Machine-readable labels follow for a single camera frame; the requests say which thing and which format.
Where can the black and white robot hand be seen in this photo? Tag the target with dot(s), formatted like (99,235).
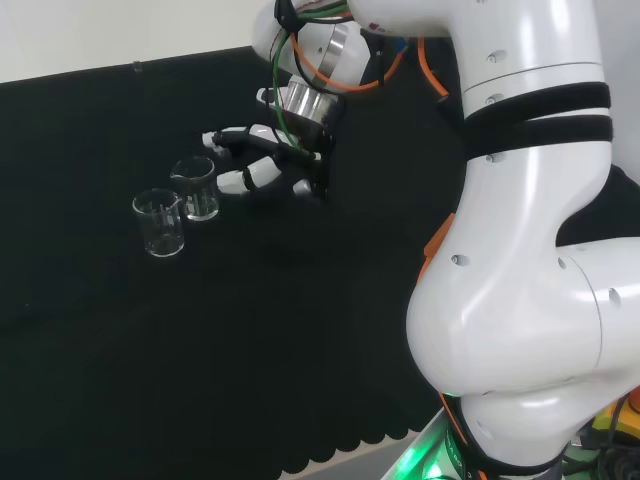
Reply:
(260,172)

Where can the small clear glass beaker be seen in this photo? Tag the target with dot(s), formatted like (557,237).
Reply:
(162,248)
(200,211)

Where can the black cloth with scalloped edge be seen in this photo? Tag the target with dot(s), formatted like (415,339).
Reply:
(150,350)

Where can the yellow stop button box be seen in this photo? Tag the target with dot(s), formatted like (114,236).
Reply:
(617,420)

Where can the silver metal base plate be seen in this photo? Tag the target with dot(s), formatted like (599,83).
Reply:
(410,455)

